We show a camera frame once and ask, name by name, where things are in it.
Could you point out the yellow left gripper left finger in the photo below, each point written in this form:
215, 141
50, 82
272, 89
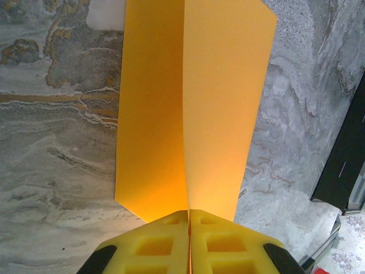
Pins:
154, 245

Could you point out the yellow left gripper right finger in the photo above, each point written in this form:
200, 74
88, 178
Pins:
228, 245

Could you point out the orange cloth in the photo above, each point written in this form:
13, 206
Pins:
216, 100

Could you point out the red toy brick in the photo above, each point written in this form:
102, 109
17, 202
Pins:
319, 271

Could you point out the aluminium side rail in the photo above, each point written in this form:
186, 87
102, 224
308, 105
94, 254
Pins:
328, 242

